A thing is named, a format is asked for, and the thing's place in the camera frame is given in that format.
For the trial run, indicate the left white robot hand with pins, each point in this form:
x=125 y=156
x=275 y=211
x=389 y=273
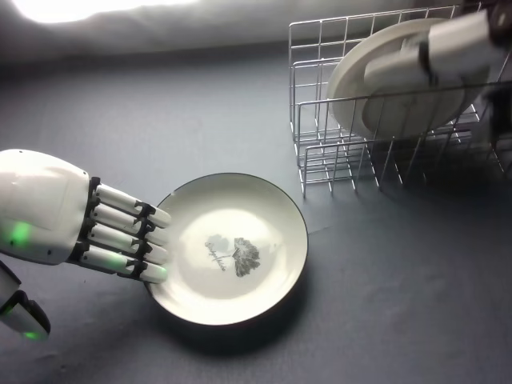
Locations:
x=40 y=200

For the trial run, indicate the white plate with leaf print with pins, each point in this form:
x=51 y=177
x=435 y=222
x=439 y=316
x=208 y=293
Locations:
x=256 y=216
x=352 y=80

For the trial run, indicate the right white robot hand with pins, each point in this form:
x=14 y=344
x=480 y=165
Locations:
x=448 y=44

